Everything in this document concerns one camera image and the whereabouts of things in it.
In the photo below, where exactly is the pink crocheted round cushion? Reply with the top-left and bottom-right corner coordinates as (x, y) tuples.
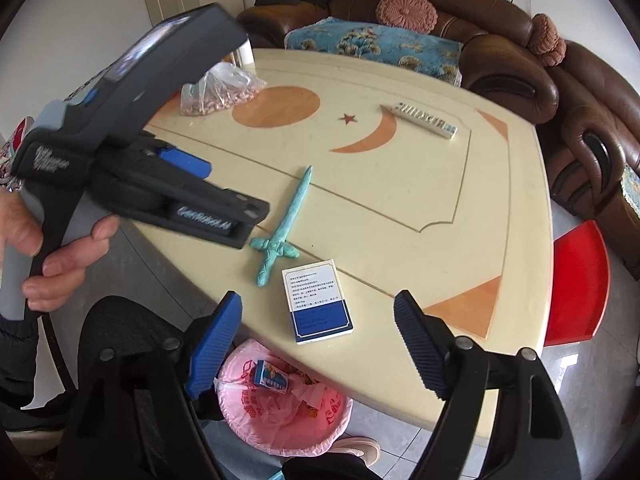
(530, 12), (568, 68)
(376, 0), (438, 28)

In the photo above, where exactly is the blue floral cushion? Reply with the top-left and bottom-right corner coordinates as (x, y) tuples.
(285, 16), (463, 86)

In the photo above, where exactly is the blue and white box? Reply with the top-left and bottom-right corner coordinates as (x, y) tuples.
(281, 259), (357, 346)

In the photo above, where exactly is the white remote control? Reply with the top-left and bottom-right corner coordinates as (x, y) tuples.
(380, 101), (458, 141)

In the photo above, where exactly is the person's left hand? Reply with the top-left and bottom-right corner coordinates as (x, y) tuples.
(0, 191), (121, 314)

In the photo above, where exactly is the red plastic stool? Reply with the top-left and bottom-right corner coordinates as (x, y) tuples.
(544, 220), (611, 348)

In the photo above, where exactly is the small blue carton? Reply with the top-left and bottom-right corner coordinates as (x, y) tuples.
(255, 359), (291, 392)

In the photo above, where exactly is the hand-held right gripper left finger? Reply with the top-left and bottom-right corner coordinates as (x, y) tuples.
(57, 290), (243, 480)

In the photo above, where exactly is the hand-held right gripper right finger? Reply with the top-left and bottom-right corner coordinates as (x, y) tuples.
(393, 289), (583, 480)

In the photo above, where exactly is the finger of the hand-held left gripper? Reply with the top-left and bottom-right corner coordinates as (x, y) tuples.
(159, 179), (271, 251)
(135, 131), (212, 180)

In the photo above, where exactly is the brown leather sofa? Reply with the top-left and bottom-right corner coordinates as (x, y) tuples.
(237, 0), (640, 281)

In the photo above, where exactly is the white shoe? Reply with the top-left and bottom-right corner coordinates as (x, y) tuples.
(332, 437), (381, 466)

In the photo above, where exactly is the teal toy sword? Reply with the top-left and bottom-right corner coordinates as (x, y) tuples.
(250, 165), (313, 288)

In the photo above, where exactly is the cream inlaid table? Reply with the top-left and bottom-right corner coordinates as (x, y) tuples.
(50, 47), (553, 433)

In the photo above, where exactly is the trash bin with pink bag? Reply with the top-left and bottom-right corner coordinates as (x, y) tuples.
(215, 340), (353, 458)

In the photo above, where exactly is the clear bag of peanuts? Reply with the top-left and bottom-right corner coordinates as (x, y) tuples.
(180, 62), (268, 117)

